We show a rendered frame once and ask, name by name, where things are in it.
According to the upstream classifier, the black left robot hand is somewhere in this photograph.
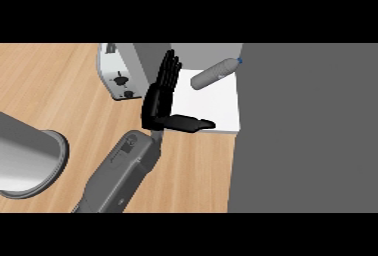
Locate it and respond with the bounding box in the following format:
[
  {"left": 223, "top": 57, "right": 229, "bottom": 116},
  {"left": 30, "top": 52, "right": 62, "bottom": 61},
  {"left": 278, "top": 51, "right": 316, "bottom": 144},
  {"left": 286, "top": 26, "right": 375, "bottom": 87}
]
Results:
[{"left": 140, "top": 49, "right": 217, "bottom": 134}]

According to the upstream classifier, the large dark grey door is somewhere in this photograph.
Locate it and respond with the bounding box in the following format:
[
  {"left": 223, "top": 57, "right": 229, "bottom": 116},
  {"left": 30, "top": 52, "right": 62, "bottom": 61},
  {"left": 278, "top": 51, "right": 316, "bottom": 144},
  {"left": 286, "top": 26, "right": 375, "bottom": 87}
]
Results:
[{"left": 226, "top": 43, "right": 378, "bottom": 214}]

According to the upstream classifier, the white toaster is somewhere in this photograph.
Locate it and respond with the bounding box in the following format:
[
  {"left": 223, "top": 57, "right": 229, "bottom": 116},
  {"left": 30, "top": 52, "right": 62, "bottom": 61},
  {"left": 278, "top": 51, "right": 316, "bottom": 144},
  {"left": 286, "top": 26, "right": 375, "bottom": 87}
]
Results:
[{"left": 96, "top": 43, "right": 151, "bottom": 101}]

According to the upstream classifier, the clear plastic water bottle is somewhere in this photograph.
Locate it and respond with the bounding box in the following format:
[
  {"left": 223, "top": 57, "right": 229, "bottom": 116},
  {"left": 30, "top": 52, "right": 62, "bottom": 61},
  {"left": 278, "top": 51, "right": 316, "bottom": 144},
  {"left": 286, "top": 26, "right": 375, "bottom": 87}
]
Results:
[{"left": 189, "top": 57, "right": 244, "bottom": 91}]

